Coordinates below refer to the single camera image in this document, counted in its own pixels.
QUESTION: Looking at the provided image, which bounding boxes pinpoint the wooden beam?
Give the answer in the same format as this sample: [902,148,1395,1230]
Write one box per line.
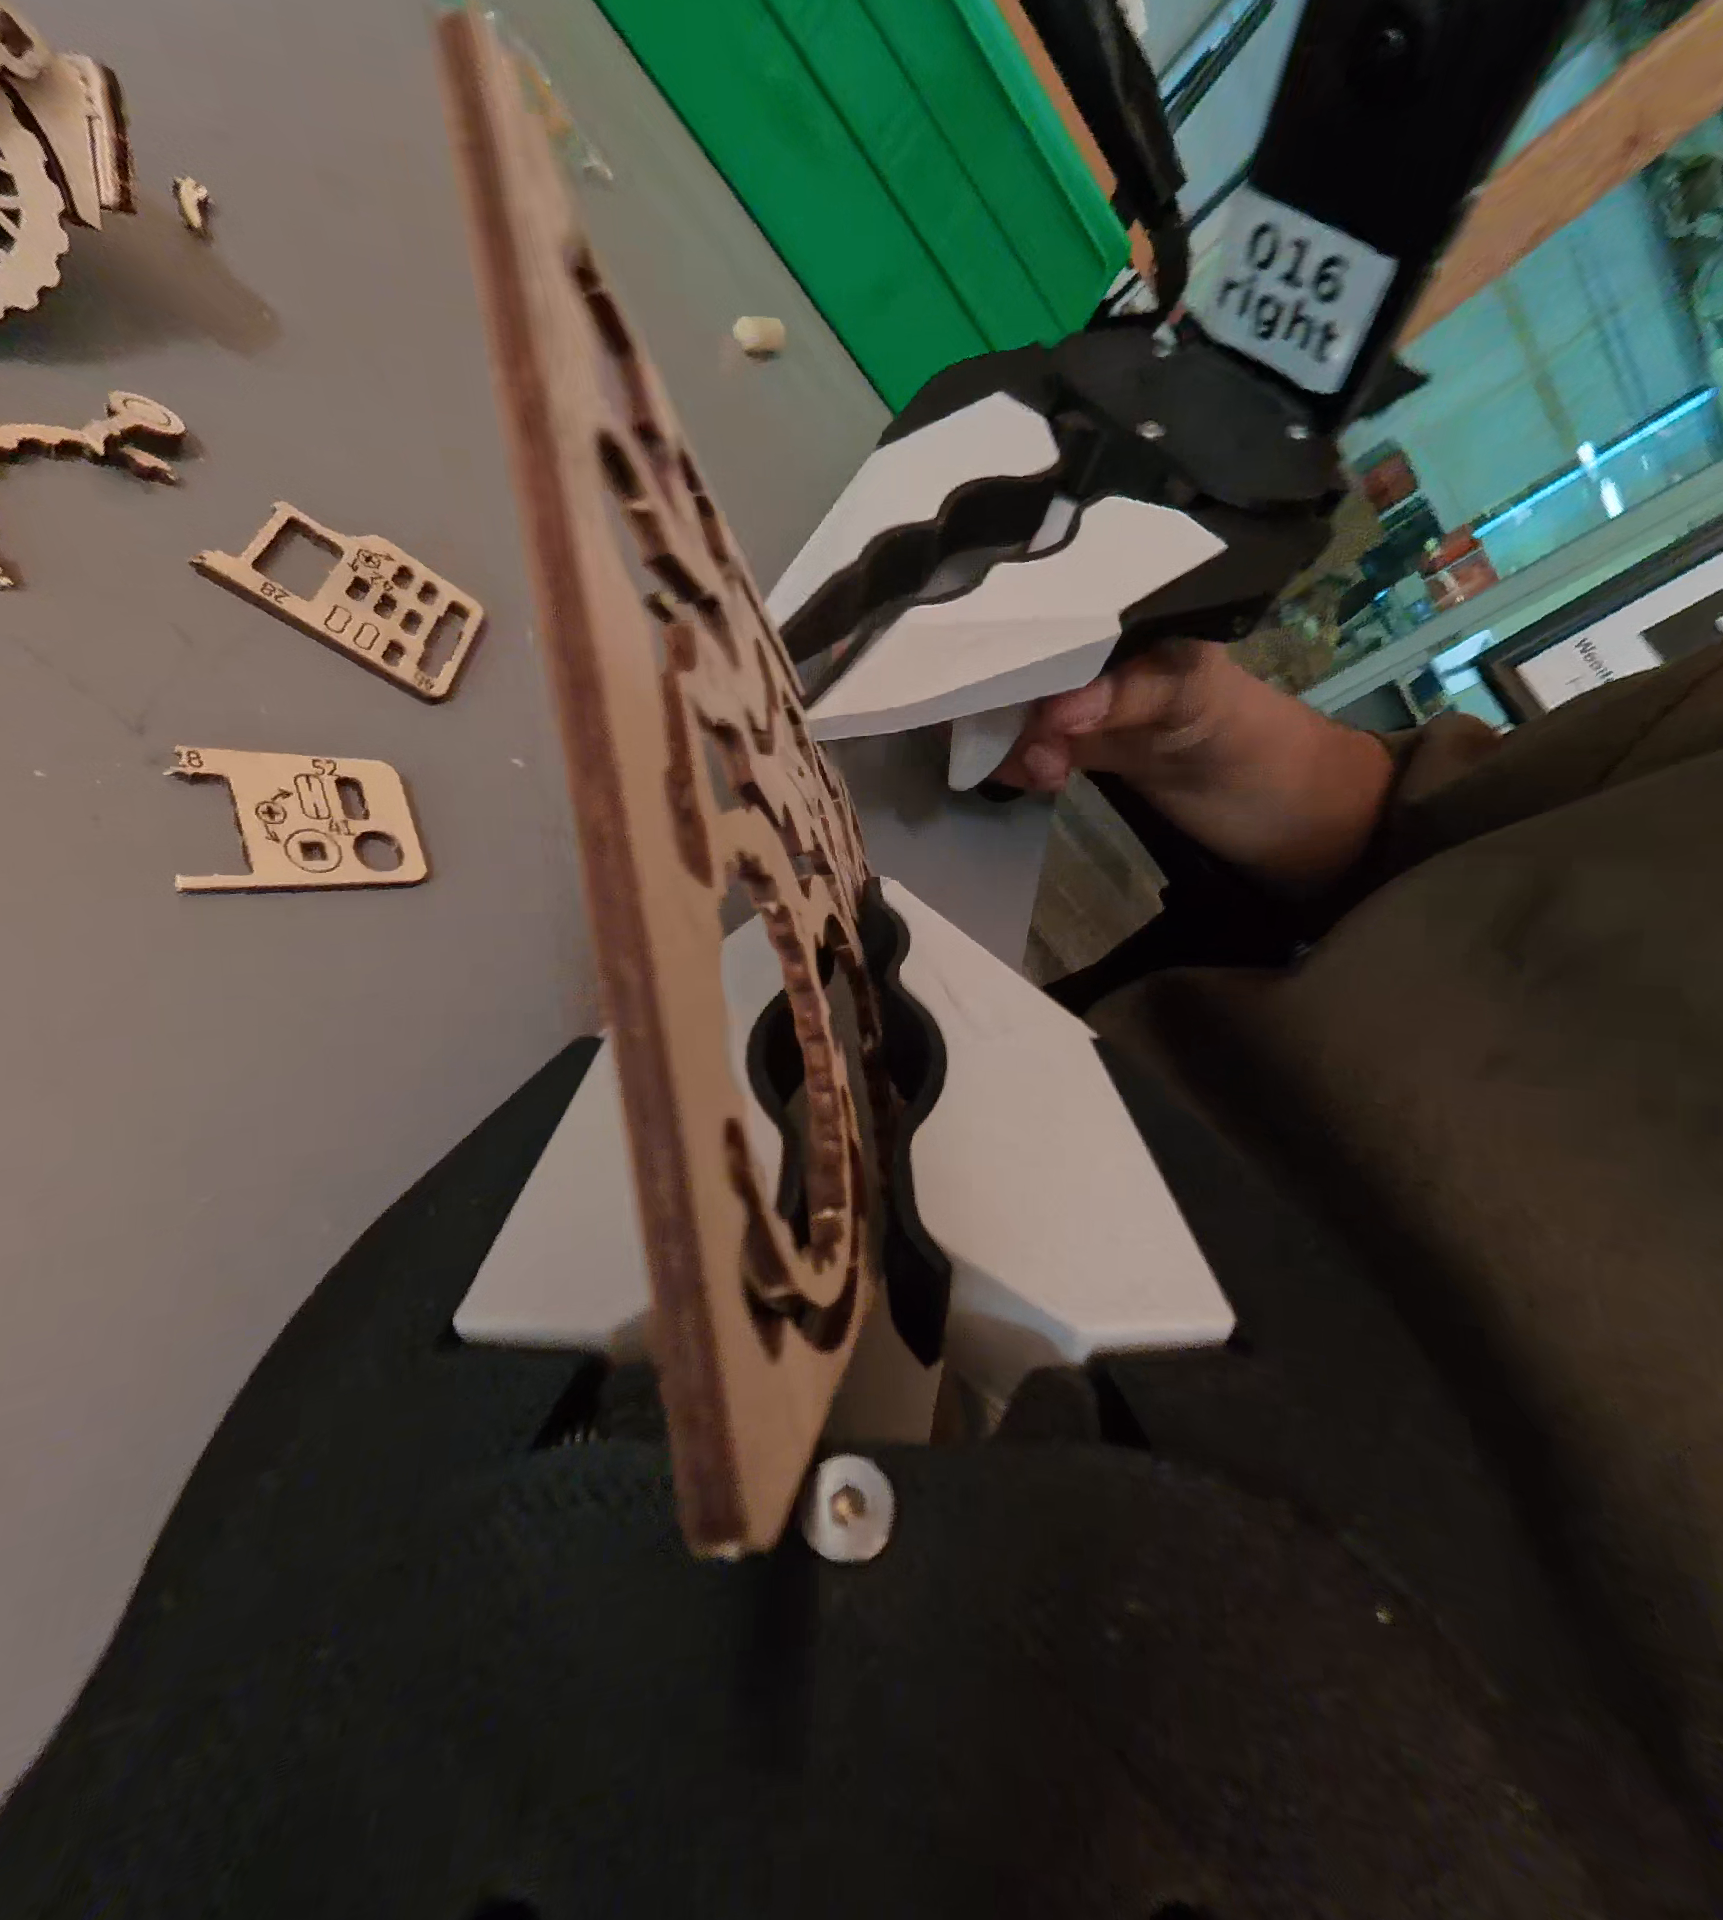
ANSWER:
[1397,0,1723,349]

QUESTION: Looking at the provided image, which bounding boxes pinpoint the green plastic bin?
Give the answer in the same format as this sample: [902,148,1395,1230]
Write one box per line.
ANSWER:
[596,0,1136,415]

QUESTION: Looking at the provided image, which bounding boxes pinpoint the rectangular wooden piece square holes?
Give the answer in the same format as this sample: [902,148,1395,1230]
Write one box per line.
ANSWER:
[190,497,488,704]

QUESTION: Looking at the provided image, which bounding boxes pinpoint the black framed white sign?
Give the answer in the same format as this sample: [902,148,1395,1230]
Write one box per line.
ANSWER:
[1487,536,1723,726]

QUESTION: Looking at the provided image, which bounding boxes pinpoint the notched wooden piece round holes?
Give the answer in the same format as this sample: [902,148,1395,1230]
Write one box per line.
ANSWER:
[166,744,432,898]

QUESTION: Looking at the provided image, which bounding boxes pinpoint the wooden laser-cut puzzle sheet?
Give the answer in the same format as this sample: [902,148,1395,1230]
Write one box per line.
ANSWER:
[434,6,896,1562]

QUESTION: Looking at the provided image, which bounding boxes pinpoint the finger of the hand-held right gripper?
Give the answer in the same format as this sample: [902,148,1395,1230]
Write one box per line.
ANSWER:
[768,391,1068,670]
[798,497,1234,744]

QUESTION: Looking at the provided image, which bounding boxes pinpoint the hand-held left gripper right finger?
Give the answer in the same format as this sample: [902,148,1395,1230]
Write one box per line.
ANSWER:
[862,881,1238,1369]

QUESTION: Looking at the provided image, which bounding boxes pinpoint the person's right hand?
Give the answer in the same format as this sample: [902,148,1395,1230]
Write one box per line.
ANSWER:
[988,636,1397,890]

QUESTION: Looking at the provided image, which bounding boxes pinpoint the person's right forearm olive sleeve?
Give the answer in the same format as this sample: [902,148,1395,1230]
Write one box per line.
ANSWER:
[1042,626,1723,1920]

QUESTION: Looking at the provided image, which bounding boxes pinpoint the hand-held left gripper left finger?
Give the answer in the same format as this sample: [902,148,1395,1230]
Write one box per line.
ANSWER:
[454,1033,660,1360]

